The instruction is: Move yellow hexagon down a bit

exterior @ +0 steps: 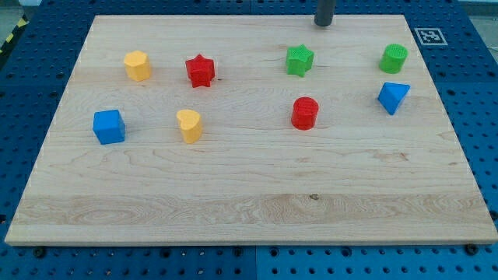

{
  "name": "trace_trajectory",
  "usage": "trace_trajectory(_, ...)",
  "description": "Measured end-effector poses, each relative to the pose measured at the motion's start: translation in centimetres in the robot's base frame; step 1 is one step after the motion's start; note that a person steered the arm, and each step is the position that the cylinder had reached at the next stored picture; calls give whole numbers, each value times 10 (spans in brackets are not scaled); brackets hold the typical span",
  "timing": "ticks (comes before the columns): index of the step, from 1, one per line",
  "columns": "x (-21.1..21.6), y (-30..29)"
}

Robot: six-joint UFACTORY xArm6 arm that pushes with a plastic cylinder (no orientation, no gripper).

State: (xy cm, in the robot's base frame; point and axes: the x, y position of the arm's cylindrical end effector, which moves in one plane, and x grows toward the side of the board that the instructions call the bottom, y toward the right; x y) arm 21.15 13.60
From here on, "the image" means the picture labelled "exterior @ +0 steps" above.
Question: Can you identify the yellow hexagon block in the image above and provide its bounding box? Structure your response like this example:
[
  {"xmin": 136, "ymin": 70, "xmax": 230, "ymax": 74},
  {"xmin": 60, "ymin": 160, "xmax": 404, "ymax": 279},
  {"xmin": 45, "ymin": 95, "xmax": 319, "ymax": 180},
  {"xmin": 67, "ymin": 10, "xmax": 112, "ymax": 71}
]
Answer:
[{"xmin": 124, "ymin": 51, "xmax": 152, "ymax": 82}]

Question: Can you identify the light wooden board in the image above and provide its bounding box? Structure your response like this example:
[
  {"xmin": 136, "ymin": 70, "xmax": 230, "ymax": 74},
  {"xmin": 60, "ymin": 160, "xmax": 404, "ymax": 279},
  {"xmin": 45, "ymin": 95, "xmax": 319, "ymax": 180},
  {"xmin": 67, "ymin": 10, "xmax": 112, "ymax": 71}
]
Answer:
[{"xmin": 5, "ymin": 15, "xmax": 497, "ymax": 247}]

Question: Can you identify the yellow heart block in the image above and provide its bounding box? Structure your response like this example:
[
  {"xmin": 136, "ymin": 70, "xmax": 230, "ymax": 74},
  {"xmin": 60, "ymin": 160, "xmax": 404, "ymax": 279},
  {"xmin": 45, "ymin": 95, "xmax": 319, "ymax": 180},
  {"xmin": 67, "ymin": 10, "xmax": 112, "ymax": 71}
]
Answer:
[{"xmin": 176, "ymin": 109, "xmax": 203, "ymax": 144}]

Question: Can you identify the red cylinder block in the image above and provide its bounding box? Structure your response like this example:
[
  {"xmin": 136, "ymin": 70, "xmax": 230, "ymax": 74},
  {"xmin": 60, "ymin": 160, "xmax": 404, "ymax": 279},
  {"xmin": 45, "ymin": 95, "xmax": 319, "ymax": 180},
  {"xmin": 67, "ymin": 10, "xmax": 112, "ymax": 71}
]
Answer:
[{"xmin": 291, "ymin": 96, "xmax": 319, "ymax": 130}]

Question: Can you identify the red star block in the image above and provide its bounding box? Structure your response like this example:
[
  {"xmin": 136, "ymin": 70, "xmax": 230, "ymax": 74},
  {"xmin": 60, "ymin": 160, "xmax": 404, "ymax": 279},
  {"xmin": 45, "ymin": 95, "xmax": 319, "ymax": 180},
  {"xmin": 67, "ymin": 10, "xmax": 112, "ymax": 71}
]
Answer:
[{"xmin": 185, "ymin": 54, "xmax": 216, "ymax": 88}]

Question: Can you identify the green star block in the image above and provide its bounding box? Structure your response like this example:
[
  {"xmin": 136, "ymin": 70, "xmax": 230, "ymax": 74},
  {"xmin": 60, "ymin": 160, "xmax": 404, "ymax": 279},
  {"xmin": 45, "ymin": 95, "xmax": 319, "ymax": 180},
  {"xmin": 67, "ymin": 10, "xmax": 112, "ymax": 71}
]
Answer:
[{"xmin": 286, "ymin": 44, "xmax": 314, "ymax": 77}]

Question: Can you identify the blue cube block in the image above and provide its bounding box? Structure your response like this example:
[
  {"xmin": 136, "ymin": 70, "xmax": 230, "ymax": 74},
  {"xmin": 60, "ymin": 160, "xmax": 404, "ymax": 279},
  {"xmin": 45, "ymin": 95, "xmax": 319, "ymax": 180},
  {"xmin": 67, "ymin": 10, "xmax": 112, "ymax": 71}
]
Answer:
[{"xmin": 93, "ymin": 110, "xmax": 125, "ymax": 145}]

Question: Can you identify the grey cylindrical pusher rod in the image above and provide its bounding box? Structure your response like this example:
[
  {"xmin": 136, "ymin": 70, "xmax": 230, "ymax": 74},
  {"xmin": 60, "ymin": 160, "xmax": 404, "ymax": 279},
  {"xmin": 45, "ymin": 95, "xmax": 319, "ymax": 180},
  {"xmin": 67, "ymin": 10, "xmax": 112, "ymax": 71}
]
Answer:
[{"xmin": 314, "ymin": 0, "xmax": 336, "ymax": 27}]

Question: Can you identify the blue triangle block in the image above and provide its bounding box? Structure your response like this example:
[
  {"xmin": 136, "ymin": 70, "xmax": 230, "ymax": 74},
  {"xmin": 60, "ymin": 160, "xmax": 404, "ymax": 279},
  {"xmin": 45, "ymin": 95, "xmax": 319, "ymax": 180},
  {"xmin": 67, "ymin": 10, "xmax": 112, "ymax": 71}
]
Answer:
[{"xmin": 377, "ymin": 82, "xmax": 411, "ymax": 115}]

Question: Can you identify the green cylinder block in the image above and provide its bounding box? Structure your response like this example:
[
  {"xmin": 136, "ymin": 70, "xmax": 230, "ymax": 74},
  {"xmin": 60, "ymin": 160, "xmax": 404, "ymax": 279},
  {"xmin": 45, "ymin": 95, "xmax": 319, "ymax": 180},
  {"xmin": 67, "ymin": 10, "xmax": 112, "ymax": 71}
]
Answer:
[{"xmin": 379, "ymin": 44, "xmax": 409, "ymax": 74}]

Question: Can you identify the white fiducial marker tag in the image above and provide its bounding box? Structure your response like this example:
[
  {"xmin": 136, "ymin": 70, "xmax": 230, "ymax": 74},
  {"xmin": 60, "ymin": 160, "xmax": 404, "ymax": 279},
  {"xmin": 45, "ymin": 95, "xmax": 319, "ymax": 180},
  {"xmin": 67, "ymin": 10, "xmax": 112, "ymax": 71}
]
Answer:
[{"xmin": 415, "ymin": 27, "xmax": 447, "ymax": 46}]

